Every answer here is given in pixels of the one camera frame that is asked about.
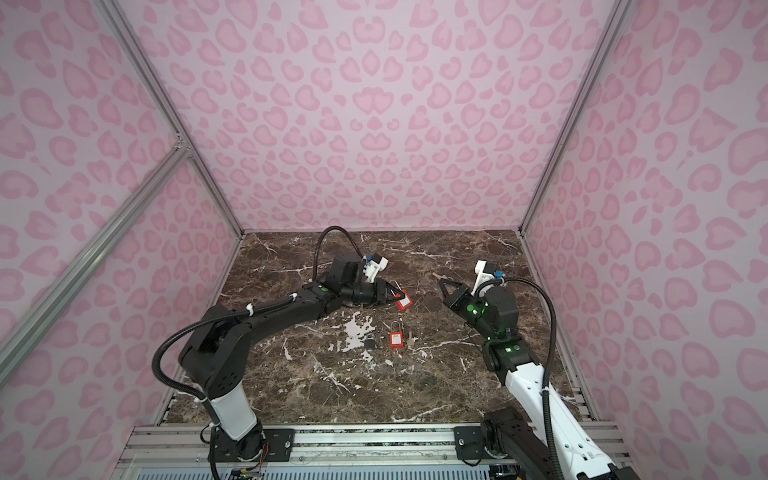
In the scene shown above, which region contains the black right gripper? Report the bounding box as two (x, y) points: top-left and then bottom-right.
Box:
(437, 278), (498, 342)

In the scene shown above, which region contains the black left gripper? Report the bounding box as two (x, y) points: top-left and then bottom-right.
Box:
(342, 278), (406, 308)

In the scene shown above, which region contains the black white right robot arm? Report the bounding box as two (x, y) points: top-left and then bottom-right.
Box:
(438, 276), (638, 479)

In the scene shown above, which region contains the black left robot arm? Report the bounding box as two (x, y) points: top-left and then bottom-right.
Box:
(178, 252), (405, 462)

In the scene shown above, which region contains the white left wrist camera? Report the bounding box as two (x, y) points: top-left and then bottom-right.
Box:
(363, 254), (388, 283)

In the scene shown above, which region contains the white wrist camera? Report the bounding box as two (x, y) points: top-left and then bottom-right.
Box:
(472, 260), (505, 297)
(363, 254), (388, 283)

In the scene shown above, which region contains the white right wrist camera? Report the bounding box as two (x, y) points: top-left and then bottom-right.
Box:
(472, 260), (505, 297)

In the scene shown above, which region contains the left black corrugated cable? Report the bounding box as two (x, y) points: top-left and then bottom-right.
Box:
(151, 225), (365, 402)

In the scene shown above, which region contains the black corrugated cable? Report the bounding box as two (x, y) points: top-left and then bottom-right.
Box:
(491, 277), (568, 480)
(151, 225), (365, 402)

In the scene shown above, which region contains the right black corrugated cable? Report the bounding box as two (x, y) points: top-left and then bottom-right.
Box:
(491, 277), (568, 480)

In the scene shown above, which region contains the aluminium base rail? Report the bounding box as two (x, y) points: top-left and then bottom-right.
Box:
(113, 422), (631, 475)

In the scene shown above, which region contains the right corner aluminium post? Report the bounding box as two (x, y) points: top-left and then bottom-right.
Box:
(518, 0), (637, 237)

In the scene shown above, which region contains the corner aluminium post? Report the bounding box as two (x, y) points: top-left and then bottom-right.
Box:
(518, 0), (637, 237)
(94, 0), (245, 240)

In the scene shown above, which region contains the diagonal aluminium frame bar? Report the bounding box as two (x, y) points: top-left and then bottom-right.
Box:
(1, 142), (189, 385)

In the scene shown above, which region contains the left corner aluminium post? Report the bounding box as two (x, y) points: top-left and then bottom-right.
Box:
(94, 0), (245, 240)

